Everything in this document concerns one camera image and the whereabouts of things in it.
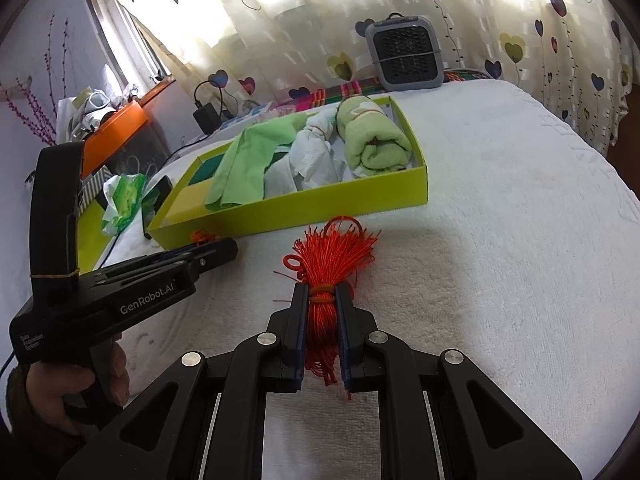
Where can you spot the window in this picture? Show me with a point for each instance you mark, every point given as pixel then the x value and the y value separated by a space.
pixel 125 35

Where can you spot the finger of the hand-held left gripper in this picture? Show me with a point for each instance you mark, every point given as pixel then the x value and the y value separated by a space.
pixel 170 256
pixel 215 254

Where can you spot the yellow-green shallow cardboard box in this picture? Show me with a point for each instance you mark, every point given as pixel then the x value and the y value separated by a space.
pixel 325 210

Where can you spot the black charger adapter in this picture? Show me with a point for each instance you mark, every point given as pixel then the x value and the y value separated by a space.
pixel 205 115

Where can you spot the pile of white bags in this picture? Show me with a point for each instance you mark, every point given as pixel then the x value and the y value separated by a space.
pixel 90 105

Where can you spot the green towel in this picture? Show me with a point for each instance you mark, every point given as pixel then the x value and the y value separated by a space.
pixel 380 150

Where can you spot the yellow-green zigzag gift box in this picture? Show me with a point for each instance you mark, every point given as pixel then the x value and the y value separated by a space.
pixel 92 230

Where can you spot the pink blossom branch decoration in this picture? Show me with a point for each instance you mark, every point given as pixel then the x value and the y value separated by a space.
pixel 30 115

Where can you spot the heart print curtain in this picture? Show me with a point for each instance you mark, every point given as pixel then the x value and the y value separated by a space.
pixel 300 10

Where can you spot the grey space heater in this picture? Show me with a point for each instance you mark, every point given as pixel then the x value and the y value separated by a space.
pixel 405 55

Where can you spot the person's left hand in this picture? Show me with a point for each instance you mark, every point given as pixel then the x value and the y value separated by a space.
pixel 50 390

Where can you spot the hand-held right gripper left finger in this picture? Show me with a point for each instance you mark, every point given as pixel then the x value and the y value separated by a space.
pixel 298 340

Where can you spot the white terry blanket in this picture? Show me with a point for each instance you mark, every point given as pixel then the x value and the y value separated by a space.
pixel 500 260

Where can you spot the colourful plaid cloth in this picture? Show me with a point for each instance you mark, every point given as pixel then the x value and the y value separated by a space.
pixel 345 91

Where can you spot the green printed cleaning cloth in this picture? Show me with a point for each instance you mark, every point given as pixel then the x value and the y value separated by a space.
pixel 245 165

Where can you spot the orange shelf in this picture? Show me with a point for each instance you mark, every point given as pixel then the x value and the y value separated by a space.
pixel 115 130

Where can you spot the black glossy square device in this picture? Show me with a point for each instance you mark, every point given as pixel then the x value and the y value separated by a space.
pixel 155 205

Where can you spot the green tissue packet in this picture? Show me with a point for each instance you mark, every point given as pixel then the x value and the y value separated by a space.
pixel 125 200

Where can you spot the yellow sponge green scouring pad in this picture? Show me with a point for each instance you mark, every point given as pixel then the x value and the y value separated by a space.
pixel 192 197
pixel 205 170

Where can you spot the blue white packet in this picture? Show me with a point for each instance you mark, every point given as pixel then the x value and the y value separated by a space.
pixel 245 112

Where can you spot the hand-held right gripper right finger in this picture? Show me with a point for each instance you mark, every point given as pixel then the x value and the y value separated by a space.
pixel 350 350

